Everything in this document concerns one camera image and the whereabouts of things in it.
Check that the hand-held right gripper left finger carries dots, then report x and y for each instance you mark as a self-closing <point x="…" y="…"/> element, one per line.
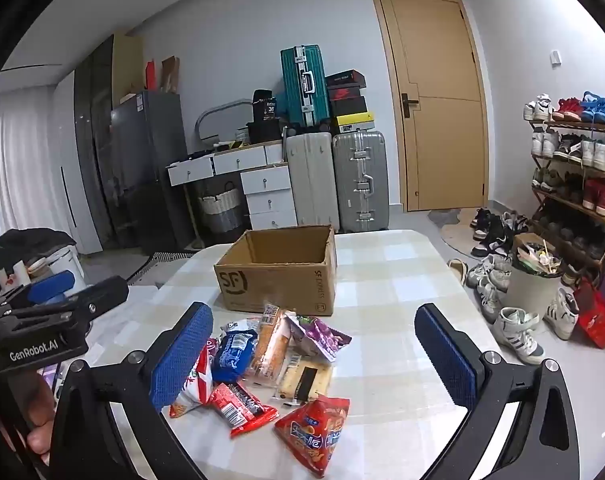
<point x="182" y="355"/>

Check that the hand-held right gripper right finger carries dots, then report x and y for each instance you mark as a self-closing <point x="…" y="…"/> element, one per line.
<point x="447" y="355"/>

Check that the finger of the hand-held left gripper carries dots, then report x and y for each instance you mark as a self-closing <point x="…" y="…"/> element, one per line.
<point x="52" y="282"/>
<point x="102" y="292"/>

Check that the white red noodle snack packet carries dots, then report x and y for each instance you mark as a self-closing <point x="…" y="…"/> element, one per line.
<point x="201" y="385"/>

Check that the red cookie packet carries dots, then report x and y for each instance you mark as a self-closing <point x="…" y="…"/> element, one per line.
<point x="240" y="405"/>

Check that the brown cardboard box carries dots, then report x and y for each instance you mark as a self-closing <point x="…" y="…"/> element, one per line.
<point x="262" y="285"/>

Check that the clear cake packet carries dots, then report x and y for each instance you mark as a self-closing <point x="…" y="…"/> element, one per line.
<point x="295" y="380"/>

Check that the red chip packet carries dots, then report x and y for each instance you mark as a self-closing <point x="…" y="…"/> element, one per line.
<point x="312" y="432"/>

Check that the person's left hand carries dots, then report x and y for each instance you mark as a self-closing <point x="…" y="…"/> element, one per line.
<point x="32" y="410"/>

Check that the black cloth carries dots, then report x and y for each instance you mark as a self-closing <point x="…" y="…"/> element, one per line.
<point x="27" y="245"/>

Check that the blue cookie packet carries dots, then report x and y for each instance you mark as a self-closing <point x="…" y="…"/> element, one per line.
<point x="235" y="355"/>

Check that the black white patterned rug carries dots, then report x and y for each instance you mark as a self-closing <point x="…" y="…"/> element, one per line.
<point x="152" y="265"/>

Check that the cluster of loose shoes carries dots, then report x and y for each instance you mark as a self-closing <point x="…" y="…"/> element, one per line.
<point x="517" y="330"/>

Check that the orange bread packet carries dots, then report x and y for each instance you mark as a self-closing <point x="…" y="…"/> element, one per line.
<point x="270" y="347"/>

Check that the beige checked tablecloth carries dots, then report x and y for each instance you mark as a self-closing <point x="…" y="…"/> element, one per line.
<point x="382" y="285"/>

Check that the white trash bin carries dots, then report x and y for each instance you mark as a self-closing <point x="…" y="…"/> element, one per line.
<point x="527" y="290"/>

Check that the beige irregular floor mat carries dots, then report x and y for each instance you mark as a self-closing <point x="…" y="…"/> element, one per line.
<point x="457" y="240"/>

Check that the purple snack packet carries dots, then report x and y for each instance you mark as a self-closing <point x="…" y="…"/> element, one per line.
<point x="325" y="340"/>

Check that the white curtain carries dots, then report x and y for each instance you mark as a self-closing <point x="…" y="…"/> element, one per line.
<point x="17" y="160"/>

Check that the grey refrigerator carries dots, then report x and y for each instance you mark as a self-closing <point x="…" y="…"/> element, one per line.
<point x="152" y="170"/>

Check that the brown carton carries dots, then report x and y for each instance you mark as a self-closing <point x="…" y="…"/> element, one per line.
<point x="527" y="241"/>

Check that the woven laundry basket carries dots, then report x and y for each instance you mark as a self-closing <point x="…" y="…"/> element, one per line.
<point x="220" y="215"/>

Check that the dark glass wardrobe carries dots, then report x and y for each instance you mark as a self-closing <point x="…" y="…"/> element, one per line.
<point x="95" y="135"/>

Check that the white drawer desk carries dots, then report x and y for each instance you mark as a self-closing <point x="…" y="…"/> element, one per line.
<point x="267" y="185"/>

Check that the silver suitcase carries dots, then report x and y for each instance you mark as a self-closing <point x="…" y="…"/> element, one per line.
<point x="350" y="170"/>

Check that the beige suitcase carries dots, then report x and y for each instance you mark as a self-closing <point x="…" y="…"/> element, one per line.
<point x="310" y="180"/>

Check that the grey curved hoop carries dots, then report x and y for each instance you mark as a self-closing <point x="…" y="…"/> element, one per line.
<point x="217" y="109"/>

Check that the shoe rack with shoes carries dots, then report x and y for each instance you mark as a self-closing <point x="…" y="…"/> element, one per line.
<point x="597" y="195"/>

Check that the red paper bag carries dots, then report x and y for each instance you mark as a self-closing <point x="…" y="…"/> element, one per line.
<point x="151" y="76"/>

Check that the brown paper bag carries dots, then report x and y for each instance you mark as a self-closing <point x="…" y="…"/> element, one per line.
<point x="170" y="75"/>

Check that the black labelled box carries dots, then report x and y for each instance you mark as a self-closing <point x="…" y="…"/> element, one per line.
<point x="265" y="110"/>

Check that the yellow black box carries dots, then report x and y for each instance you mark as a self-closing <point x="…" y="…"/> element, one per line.
<point x="350" y="122"/>

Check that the teal suitcase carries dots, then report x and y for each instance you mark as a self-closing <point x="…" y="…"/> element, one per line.
<point x="292" y="110"/>

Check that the black shoe box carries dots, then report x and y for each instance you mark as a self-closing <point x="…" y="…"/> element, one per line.
<point x="348" y="107"/>
<point x="345" y="77"/>

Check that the wooden shoe rack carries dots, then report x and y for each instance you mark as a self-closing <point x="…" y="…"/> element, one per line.
<point x="602" y="131"/>

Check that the red logo shoe box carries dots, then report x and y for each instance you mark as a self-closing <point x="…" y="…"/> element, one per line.
<point x="346" y="92"/>

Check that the wooden door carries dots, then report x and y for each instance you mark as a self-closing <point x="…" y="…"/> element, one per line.
<point x="432" y="60"/>

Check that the white light switch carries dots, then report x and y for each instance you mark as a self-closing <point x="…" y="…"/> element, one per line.
<point x="556" y="57"/>

